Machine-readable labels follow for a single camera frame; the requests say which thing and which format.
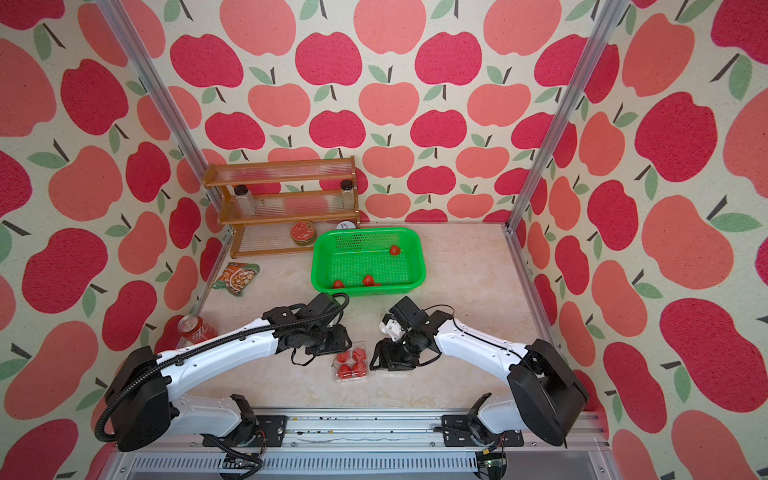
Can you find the strawberry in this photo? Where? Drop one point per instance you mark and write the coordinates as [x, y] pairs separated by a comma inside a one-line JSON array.
[[359, 370], [342, 357], [345, 372]]

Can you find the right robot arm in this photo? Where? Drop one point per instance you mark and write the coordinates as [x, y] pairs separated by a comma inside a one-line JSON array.
[[546, 399]]

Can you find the aluminium corner post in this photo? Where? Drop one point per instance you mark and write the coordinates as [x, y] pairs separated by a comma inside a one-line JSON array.
[[130, 40], [606, 23]]

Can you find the soup mix packet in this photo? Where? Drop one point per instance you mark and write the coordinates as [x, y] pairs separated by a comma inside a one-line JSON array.
[[236, 277]]

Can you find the red gold round tin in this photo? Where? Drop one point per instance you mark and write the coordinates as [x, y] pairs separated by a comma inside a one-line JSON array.
[[303, 232]]

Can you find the spice jar on shelf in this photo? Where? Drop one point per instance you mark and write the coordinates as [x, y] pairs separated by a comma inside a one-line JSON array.
[[347, 194]]

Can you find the red soda can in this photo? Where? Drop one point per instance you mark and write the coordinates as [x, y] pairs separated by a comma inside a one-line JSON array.
[[195, 329]]

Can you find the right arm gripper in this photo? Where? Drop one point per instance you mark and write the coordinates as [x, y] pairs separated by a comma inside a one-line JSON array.
[[386, 356]]

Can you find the clear clamshell container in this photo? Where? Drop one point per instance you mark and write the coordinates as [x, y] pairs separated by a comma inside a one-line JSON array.
[[351, 362]]

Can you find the right aluminium corner post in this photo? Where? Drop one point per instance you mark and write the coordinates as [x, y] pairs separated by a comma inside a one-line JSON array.
[[606, 23]]

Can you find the green plastic basket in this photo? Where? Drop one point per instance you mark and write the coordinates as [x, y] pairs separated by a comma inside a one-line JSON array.
[[350, 255]]

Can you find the wooden shelf rack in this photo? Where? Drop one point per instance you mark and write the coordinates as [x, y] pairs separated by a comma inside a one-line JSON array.
[[285, 192]]

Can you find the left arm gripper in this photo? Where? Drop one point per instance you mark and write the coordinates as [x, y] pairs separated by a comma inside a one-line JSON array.
[[343, 342]]

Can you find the left aluminium corner post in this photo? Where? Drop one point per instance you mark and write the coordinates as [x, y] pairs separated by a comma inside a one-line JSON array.
[[130, 40]]

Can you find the left spice jar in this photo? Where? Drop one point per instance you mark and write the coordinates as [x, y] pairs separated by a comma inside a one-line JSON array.
[[245, 200]]

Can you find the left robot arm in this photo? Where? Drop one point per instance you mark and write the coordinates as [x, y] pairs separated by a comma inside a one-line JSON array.
[[150, 397]]

